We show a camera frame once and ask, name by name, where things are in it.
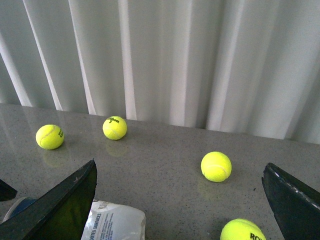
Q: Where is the tennis ball far right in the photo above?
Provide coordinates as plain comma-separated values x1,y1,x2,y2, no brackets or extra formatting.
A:
200,151,232,183

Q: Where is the clear tennis ball can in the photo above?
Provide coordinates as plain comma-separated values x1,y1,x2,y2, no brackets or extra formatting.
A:
3,197,146,240

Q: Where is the white pleated curtain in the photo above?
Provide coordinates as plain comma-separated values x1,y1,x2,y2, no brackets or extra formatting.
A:
0,0,320,144

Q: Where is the black finger of the tip left gripper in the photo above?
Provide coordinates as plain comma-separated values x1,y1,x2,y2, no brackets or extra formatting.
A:
0,179,18,202

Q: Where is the tennis ball by curtain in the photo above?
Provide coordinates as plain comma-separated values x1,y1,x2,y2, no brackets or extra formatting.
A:
102,116,128,141

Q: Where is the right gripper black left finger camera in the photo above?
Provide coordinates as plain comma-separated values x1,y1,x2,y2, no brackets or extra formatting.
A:
0,160,97,240

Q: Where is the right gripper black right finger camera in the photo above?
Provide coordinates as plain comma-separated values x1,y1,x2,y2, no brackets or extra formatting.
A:
261,162,320,240

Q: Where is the tennis ball plain seam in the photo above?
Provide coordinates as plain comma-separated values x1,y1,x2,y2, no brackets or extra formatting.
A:
35,124,65,150

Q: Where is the tennis ball Roland print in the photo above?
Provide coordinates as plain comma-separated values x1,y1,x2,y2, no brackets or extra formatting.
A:
220,218,266,240

